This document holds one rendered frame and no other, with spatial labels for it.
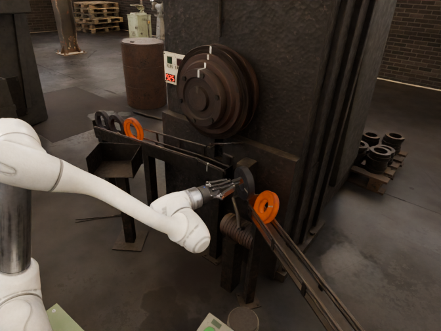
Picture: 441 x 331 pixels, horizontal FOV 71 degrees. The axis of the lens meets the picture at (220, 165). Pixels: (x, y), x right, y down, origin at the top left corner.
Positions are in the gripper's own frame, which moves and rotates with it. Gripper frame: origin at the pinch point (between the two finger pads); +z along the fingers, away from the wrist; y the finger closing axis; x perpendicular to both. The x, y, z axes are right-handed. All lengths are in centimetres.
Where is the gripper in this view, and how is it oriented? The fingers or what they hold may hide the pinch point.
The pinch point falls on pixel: (237, 181)
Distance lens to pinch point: 138.6
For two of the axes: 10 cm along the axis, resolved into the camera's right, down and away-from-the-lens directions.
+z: 8.4, -2.8, 4.7
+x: 0.1, -8.5, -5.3
